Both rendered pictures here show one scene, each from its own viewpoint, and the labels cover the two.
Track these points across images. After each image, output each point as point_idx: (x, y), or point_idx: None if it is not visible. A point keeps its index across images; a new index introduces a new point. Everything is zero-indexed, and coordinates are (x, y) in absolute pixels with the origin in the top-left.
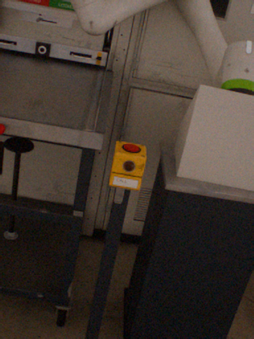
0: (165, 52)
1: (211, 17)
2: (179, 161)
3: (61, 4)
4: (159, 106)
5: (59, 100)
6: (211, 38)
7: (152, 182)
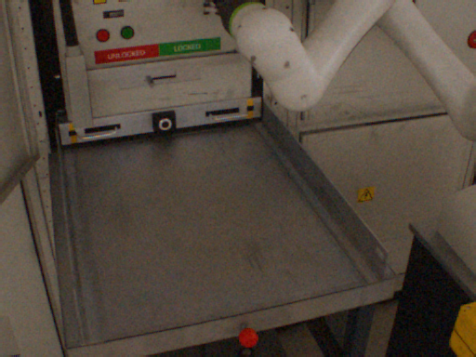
0: (344, 73)
1: (423, 20)
2: None
3: (178, 46)
4: (344, 146)
5: (275, 227)
6: (436, 53)
7: None
